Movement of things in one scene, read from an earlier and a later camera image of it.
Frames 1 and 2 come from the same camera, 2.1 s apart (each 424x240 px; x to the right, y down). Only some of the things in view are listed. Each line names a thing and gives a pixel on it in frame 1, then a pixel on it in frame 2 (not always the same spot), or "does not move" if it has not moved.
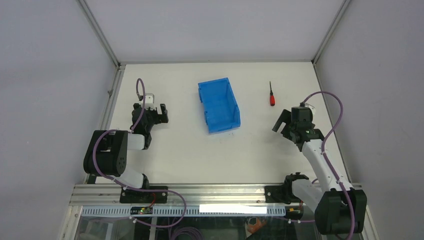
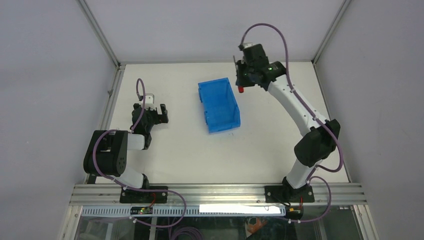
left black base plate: [131, 196] does not move
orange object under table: [252, 228] does not move
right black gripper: [286, 127] -> [240, 75]
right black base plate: [282, 194] does not move
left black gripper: [151, 115] does not move
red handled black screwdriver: [272, 102] -> [240, 88]
